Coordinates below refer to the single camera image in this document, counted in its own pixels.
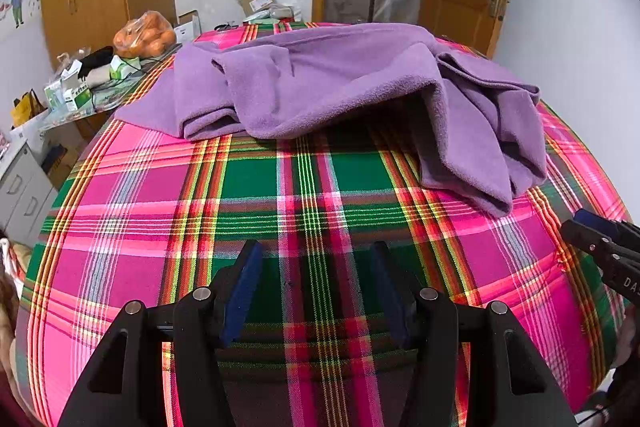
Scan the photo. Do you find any cluttered folding table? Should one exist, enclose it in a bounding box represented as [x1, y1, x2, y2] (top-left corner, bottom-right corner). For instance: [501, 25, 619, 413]
[37, 54, 176, 134]

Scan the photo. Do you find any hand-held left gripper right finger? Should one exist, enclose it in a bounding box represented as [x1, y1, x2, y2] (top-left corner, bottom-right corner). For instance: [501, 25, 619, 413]
[371, 241, 576, 427]

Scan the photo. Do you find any white box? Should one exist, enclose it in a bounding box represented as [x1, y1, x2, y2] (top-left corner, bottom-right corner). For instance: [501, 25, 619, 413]
[172, 9, 203, 46]

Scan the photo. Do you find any yellow bag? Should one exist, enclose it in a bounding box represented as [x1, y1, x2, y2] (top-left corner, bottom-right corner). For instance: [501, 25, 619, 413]
[12, 89, 47, 128]

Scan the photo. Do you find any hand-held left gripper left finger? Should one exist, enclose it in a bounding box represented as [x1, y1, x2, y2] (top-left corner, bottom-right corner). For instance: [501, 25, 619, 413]
[59, 239, 263, 427]

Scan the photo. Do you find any green white carton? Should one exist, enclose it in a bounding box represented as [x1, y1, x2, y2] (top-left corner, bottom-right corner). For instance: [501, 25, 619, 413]
[44, 77, 96, 112]

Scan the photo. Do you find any white drawer cabinet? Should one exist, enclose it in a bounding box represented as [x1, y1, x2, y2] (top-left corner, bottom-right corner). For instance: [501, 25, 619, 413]
[0, 127, 62, 248]

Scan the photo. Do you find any purple fleece cloth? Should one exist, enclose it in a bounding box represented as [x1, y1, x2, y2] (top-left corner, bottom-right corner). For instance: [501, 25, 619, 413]
[114, 22, 548, 219]

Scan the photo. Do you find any pink green plaid bed sheet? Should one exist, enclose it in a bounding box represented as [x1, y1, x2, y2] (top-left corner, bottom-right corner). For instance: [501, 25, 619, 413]
[15, 21, 632, 427]

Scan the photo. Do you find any green tissue box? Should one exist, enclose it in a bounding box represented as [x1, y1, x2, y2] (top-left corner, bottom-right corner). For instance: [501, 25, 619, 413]
[107, 56, 137, 81]

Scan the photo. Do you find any brown clothes pile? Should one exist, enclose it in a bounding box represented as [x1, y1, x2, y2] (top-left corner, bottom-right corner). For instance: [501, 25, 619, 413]
[0, 232, 28, 413]

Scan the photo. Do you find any black pouch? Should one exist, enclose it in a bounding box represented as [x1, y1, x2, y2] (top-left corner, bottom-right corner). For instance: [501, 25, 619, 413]
[77, 47, 116, 76]

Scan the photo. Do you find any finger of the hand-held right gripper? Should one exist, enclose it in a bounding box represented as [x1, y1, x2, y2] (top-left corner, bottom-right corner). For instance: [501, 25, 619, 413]
[560, 219, 608, 265]
[573, 209, 640, 253]

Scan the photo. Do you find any bag of oranges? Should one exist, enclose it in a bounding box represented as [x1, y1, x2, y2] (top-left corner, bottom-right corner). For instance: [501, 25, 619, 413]
[112, 10, 177, 59]

